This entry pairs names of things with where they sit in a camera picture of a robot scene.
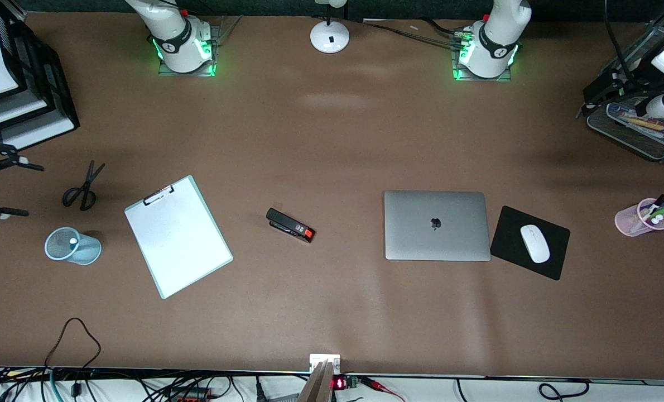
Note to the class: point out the blue marker white end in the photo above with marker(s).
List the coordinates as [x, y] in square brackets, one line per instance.
[73, 241]

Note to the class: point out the silver laptop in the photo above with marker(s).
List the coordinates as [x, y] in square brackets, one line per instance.
[437, 226]

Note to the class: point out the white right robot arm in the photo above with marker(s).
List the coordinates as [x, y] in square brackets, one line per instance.
[184, 39]

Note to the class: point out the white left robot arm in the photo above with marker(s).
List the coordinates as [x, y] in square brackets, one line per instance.
[494, 39]

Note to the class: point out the yellow marker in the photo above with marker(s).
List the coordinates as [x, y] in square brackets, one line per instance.
[647, 124]

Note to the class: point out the black marker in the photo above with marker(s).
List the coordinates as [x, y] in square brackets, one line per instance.
[658, 201]

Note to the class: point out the white pen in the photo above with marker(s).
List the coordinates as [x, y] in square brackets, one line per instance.
[630, 111]

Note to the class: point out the black mesh desk tray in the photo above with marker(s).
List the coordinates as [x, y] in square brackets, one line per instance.
[633, 142]

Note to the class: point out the black stacked paper tray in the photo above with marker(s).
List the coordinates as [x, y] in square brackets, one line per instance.
[53, 84]

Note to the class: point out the blue mesh pen cup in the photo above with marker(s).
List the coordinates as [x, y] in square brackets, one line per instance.
[89, 251]

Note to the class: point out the pink translucent pen cup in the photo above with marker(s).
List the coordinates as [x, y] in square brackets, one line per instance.
[625, 222]

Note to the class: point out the light green clipboard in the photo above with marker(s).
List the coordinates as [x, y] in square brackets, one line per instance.
[157, 195]

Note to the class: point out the white computer mouse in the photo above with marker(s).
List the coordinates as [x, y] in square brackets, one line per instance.
[534, 244]

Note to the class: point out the black mouse pad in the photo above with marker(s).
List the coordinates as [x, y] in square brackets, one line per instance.
[510, 245]

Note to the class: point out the white paper sheet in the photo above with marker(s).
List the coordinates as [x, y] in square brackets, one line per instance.
[192, 251]

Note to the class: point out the white desk lamp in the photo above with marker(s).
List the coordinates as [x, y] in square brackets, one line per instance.
[330, 36]

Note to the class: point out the black stapler red tip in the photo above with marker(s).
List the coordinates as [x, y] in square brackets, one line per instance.
[287, 223]

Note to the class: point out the circuit board red display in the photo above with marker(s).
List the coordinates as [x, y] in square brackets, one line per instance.
[338, 383]

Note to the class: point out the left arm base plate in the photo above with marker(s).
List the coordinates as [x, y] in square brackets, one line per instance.
[460, 77]

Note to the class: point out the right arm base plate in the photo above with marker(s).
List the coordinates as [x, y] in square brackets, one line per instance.
[166, 70]

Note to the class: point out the white mounting bracket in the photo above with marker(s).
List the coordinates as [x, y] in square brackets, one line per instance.
[316, 358]

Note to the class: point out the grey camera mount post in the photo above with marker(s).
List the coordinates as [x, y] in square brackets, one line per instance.
[318, 385]

